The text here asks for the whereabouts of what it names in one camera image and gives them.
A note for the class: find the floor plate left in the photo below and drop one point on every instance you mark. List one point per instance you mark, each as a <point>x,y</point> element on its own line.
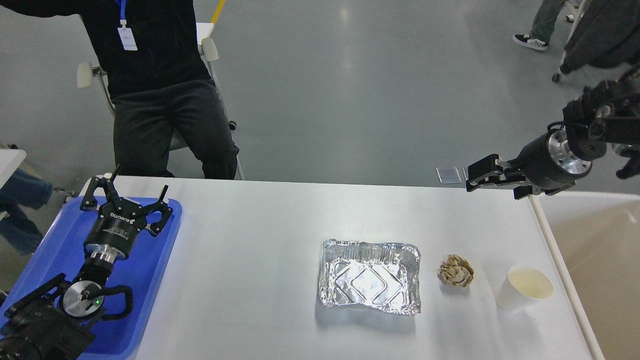
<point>448,174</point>

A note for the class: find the crumpled brown paper ball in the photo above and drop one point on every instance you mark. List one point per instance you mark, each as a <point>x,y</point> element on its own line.
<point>456,271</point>

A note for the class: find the white side table corner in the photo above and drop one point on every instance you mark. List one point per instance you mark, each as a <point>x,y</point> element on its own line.
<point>10,160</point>

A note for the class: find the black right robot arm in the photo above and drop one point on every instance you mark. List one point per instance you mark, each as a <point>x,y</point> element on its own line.
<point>605,114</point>

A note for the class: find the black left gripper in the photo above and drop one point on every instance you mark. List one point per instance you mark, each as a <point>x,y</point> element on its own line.
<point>116,225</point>

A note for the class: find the white ID badge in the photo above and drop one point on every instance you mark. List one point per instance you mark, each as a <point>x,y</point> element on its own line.
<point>127,38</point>

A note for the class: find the person in blue jeans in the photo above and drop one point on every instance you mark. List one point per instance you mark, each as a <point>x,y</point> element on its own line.
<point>23,189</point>

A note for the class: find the seated person in black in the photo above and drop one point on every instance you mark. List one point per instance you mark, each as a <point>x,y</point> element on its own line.
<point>162,88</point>

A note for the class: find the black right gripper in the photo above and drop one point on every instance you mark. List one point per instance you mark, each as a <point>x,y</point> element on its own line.
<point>547,163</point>

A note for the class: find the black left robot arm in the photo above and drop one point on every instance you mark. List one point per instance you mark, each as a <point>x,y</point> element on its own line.
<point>88,291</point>

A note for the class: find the beige plastic bin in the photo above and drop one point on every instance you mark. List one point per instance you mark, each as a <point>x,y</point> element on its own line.
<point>598,238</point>

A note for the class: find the person leg with sneaker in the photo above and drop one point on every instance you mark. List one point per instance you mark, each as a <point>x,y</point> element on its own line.
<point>542,26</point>

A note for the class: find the chair with dark jacket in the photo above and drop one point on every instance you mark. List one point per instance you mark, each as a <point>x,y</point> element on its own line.
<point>606,36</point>

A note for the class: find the white paper cup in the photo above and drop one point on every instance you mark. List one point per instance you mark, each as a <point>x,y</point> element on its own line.
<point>523,287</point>

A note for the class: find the aluminium foil tray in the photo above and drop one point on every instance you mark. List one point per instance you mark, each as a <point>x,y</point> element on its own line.
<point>382,276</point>

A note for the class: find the blue plastic tray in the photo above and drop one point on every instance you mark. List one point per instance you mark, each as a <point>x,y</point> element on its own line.
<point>61,251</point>

